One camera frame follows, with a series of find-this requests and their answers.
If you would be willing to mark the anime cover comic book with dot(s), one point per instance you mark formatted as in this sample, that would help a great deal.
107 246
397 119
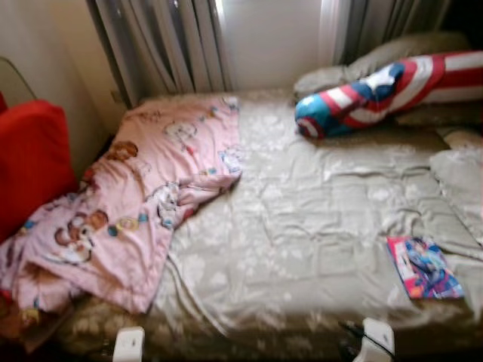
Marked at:
426 268

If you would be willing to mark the white cushion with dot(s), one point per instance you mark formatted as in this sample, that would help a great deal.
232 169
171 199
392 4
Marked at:
462 138

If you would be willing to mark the red white blue bolster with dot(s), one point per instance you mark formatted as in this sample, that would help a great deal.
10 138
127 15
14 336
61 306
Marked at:
385 90

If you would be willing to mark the beige floral bed sheet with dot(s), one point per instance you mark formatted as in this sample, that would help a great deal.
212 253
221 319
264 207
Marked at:
302 226

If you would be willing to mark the grey pleated curtain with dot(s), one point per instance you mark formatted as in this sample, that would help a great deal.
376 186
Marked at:
377 26
166 45

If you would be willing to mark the bright window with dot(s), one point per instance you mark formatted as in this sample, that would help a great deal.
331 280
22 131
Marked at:
275 45

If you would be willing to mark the pink cartoon bear blanket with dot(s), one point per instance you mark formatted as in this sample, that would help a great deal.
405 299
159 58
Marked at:
136 196

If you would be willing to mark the red cushion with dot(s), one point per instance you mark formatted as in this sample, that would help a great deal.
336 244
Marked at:
30 158

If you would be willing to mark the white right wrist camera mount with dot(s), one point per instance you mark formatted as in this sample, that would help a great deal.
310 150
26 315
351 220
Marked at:
379 339

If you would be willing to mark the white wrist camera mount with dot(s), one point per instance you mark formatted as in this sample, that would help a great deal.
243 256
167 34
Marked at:
130 345
379 339

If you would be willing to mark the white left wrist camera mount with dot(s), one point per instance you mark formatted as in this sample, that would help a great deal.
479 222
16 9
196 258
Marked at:
130 345

